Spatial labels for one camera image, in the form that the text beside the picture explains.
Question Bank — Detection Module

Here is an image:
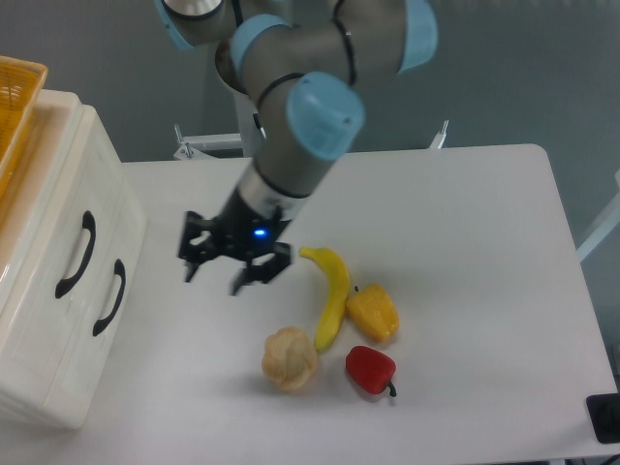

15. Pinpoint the black device at table edge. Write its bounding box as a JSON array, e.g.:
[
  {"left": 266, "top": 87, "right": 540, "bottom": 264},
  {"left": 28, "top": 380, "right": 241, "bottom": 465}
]
[{"left": 586, "top": 393, "right": 619, "bottom": 444}]

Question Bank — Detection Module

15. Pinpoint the beige bread roll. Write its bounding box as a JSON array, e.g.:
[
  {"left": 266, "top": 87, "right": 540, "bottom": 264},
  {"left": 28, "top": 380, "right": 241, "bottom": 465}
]
[{"left": 262, "top": 326, "right": 319, "bottom": 392}]

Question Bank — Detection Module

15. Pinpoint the yellow bell pepper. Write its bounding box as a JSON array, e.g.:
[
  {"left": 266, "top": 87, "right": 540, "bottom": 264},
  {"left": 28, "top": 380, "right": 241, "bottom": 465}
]
[{"left": 346, "top": 283, "right": 400, "bottom": 343}]

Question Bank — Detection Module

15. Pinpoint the red bell pepper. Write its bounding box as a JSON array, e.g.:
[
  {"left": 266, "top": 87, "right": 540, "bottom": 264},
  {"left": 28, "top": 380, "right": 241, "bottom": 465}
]
[{"left": 345, "top": 346, "right": 397, "bottom": 398}]

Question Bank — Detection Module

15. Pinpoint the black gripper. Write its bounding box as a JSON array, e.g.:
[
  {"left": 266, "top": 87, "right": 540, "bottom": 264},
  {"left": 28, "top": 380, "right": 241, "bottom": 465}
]
[{"left": 177, "top": 188, "right": 292, "bottom": 295}]

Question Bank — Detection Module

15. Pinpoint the white drawer cabinet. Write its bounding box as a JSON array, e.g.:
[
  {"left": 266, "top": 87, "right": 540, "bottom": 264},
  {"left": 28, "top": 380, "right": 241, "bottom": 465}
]
[{"left": 1, "top": 90, "right": 147, "bottom": 429}]

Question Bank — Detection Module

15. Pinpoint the orange woven basket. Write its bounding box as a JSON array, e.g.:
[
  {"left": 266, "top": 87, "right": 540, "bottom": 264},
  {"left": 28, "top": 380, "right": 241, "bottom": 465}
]
[{"left": 1, "top": 55, "right": 48, "bottom": 197}]

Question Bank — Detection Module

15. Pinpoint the yellow banana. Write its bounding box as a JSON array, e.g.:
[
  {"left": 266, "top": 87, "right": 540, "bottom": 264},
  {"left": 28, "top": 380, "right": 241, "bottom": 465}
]
[{"left": 299, "top": 247, "right": 351, "bottom": 353}]

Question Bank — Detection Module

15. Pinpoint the white drawer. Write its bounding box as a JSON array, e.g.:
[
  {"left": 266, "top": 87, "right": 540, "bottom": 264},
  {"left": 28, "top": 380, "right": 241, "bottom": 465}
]
[
  {"left": 6, "top": 107, "right": 145, "bottom": 327},
  {"left": 0, "top": 227, "right": 146, "bottom": 430}
]

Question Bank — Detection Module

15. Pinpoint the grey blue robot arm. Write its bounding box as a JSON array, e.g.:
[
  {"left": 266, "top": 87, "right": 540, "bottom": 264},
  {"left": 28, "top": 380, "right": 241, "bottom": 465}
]
[{"left": 156, "top": 1, "right": 439, "bottom": 291}]

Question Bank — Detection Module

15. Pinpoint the white metal frame bracket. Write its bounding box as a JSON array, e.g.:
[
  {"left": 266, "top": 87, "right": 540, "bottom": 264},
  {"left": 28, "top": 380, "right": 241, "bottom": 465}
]
[{"left": 576, "top": 170, "right": 619, "bottom": 263}]

